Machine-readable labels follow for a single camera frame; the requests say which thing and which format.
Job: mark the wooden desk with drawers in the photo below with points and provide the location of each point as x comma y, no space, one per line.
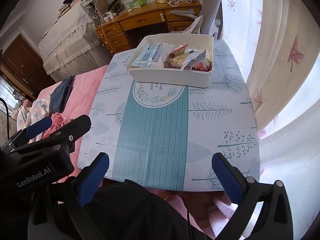
140,17

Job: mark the dark blue jeans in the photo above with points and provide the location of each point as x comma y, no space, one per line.
61,95

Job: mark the clear light blue packet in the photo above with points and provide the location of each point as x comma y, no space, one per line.
147,55

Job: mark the white floral cloth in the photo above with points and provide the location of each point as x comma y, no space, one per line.
35,107

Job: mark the green leaf print packet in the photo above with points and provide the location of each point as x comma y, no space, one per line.
140,2

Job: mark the white plastic bag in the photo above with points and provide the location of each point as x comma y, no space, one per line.
196,25

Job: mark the tree print tablecloth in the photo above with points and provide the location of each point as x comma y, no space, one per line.
150,135

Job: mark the lace covered piano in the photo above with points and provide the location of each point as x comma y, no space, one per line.
70,45

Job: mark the white power strip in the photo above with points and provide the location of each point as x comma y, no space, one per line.
108,17

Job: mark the white plastic bin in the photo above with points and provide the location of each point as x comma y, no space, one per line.
170,77

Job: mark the red-striped yellow cake packet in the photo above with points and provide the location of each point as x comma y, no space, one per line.
178,59

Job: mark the grey office chair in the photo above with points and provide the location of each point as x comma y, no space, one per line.
212,10

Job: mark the brown wooden door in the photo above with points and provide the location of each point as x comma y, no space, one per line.
22,65

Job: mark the white snack packet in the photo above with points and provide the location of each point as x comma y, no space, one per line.
197,60

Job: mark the person's black clothing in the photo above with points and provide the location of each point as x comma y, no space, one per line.
135,212

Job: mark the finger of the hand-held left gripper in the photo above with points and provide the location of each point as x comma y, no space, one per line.
40,126
72,132

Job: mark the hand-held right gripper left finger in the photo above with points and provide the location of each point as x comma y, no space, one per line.
96,177

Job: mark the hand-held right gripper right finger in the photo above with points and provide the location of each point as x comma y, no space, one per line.
225,177

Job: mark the white leaf print curtain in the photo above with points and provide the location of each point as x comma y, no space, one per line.
282,67

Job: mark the dark floral pouch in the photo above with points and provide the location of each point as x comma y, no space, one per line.
115,6

